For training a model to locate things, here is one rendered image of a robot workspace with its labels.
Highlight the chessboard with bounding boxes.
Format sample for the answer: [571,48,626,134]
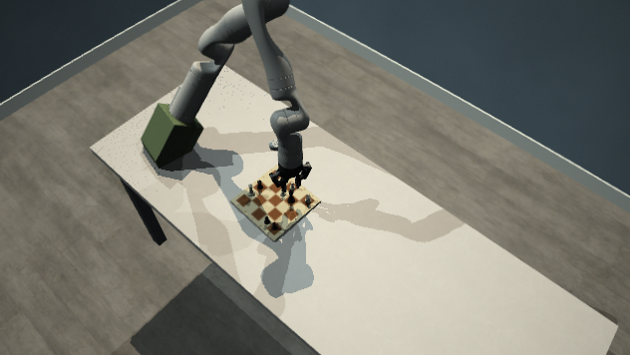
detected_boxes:
[230,165,321,241]

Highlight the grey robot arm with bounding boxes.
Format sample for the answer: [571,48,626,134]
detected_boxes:
[169,0,310,169]

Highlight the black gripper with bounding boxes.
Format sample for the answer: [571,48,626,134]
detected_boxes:
[269,162,312,192]

